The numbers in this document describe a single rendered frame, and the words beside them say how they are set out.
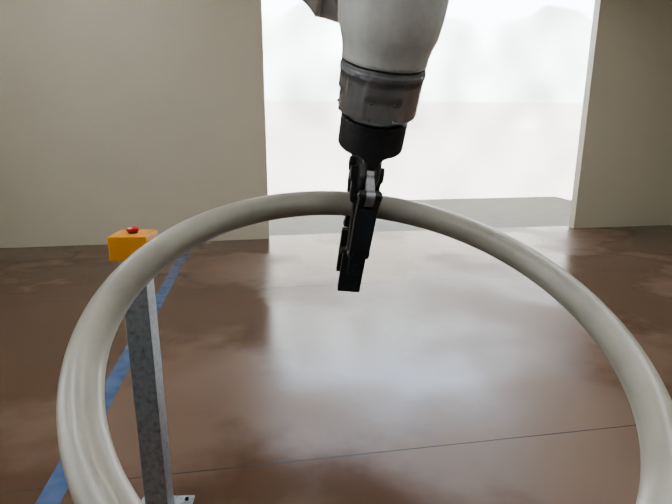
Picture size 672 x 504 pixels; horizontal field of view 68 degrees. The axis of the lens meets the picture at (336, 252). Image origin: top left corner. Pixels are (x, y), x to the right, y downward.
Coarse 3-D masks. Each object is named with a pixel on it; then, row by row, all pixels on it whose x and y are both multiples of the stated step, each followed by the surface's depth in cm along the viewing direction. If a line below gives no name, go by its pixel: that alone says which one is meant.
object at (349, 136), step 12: (348, 120) 53; (348, 132) 54; (360, 132) 53; (372, 132) 52; (384, 132) 52; (396, 132) 53; (348, 144) 54; (360, 144) 53; (372, 144) 53; (384, 144) 53; (396, 144) 54; (360, 156) 54; (372, 156) 54; (384, 156) 54; (360, 168) 55; (372, 168) 55; (360, 180) 56
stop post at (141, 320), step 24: (120, 240) 152; (144, 240) 153; (144, 288) 158; (144, 312) 160; (144, 336) 162; (144, 360) 164; (144, 384) 166; (144, 408) 169; (144, 432) 171; (144, 456) 173; (168, 456) 180; (144, 480) 175; (168, 480) 180
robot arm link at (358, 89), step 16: (352, 80) 50; (368, 80) 49; (384, 80) 48; (400, 80) 49; (416, 80) 50; (352, 96) 51; (368, 96) 50; (384, 96) 49; (400, 96) 50; (416, 96) 51; (352, 112) 51; (368, 112) 51; (384, 112) 51; (400, 112) 51; (416, 112) 54
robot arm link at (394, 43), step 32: (352, 0) 46; (384, 0) 44; (416, 0) 44; (448, 0) 47; (352, 32) 47; (384, 32) 45; (416, 32) 46; (352, 64) 49; (384, 64) 48; (416, 64) 48
